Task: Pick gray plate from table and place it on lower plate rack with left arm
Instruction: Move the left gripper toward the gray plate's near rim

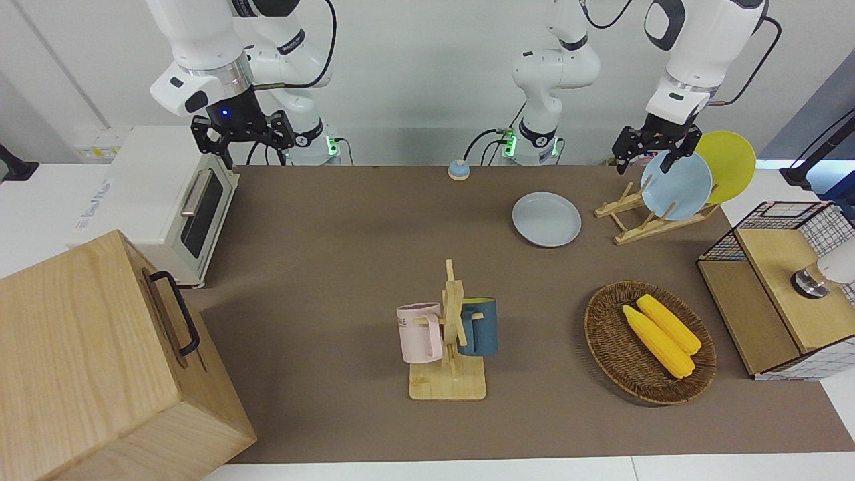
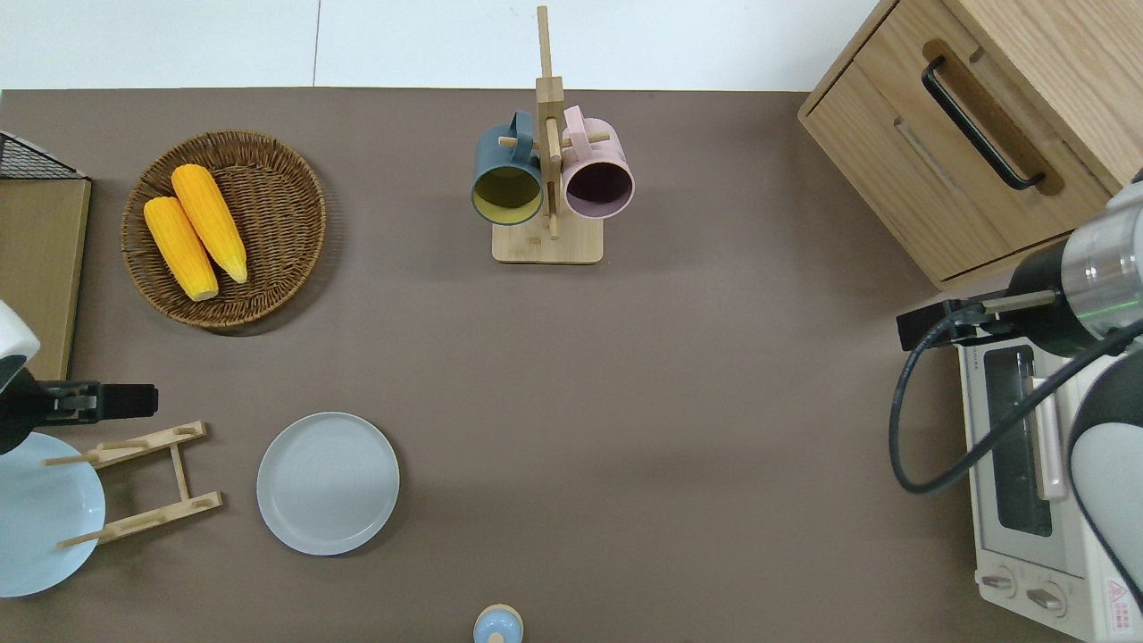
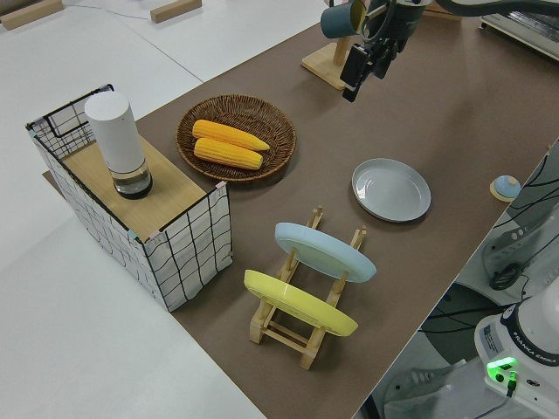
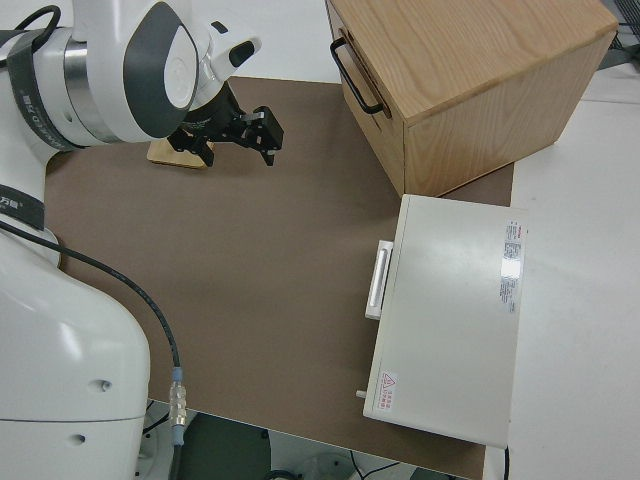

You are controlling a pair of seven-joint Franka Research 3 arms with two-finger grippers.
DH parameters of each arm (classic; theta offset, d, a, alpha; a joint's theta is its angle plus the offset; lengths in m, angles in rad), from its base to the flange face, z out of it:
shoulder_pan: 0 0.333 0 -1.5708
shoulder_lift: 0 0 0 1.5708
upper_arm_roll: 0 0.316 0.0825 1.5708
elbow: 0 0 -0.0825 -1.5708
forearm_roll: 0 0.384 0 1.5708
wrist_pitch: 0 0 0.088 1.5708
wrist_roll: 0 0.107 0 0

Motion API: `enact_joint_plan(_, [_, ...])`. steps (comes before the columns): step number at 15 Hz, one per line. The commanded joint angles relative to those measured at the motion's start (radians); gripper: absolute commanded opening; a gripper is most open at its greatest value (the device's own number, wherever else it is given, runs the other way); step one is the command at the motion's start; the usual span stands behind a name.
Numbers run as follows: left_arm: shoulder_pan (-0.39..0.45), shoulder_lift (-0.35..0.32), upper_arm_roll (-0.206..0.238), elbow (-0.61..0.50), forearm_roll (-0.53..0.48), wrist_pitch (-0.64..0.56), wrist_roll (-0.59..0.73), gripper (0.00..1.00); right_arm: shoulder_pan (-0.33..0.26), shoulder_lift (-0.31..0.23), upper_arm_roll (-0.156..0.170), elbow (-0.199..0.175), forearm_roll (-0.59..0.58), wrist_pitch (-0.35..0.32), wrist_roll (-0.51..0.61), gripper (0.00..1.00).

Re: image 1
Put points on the blue bell with wooden base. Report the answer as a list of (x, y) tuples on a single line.
[(459, 170)]

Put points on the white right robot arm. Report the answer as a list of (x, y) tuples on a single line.
[(200, 40)]

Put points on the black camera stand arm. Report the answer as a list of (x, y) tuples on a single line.
[(821, 153)]

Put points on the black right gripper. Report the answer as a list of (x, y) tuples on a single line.
[(237, 120)]

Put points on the wooden drawer cabinet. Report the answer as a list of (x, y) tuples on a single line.
[(87, 361)]

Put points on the black stand clamp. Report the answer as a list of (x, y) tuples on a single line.
[(13, 167)]

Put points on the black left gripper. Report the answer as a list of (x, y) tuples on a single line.
[(664, 137)]

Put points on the gray plate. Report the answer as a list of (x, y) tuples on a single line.
[(546, 219)]

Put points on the wooden plate rack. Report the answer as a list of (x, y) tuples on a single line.
[(641, 230)]

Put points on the pink mug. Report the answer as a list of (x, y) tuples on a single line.
[(417, 334)]

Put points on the light blue plate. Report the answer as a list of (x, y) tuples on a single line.
[(678, 190)]

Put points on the brown wicker basket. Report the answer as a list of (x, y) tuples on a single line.
[(614, 347)]

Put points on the white cylinder bottle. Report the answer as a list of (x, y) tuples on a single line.
[(835, 266)]

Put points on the dark blue mug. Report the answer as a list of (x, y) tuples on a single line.
[(482, 331)]

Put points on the white wall socket strip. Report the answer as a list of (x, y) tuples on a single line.
[(100, 143)]

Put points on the yellow corn cob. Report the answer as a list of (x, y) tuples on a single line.
[(658, 344), (671, 325)]

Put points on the wooden mug tree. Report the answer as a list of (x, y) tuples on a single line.
[(449, 384)]

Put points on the white toaster oven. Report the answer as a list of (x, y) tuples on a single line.
[(147, 194)]

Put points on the yellow plate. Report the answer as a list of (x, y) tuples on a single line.
[(731, 164)]

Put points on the brown table mat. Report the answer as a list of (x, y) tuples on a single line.
[(334, 267)]

